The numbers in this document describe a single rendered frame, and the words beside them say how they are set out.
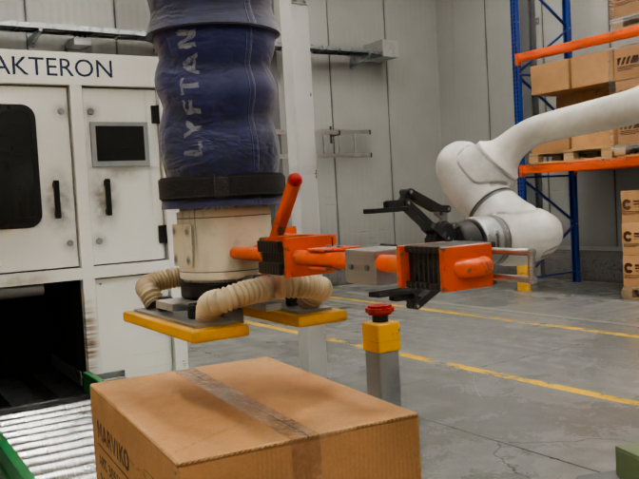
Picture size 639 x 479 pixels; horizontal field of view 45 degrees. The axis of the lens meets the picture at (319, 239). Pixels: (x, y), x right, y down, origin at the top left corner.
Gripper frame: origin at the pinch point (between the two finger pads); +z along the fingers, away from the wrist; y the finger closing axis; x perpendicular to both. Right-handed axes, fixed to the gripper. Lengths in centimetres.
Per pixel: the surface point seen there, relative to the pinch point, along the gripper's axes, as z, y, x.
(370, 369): -32, 32, 49
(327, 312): 3.6, 10.1, 10.3
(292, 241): 17.1, -3.2, -2.5
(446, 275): 18.3, 0.1, -37.4
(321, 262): 17.2, -0.4, -10.4
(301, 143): -151, -42, 268
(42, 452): 22, 65, 157
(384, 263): 17.3, -0.7, -25.1
